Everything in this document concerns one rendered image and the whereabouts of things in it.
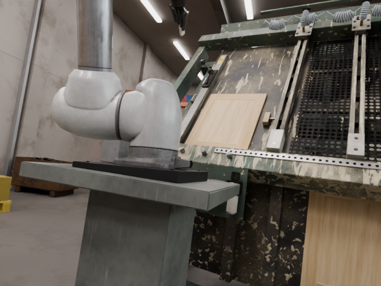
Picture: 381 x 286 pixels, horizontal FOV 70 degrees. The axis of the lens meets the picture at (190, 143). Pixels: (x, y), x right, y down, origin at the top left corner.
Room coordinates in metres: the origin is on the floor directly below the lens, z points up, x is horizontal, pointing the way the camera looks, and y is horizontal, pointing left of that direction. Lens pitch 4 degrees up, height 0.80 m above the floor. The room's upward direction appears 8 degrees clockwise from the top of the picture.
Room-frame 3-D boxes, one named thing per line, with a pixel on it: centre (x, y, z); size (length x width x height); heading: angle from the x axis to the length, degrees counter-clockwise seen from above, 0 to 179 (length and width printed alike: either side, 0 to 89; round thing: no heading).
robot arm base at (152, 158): (0.85, 0.09, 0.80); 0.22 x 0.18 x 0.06; 69
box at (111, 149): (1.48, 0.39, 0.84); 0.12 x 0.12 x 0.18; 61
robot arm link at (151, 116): (0.86, 0.13, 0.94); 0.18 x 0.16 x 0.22; 89
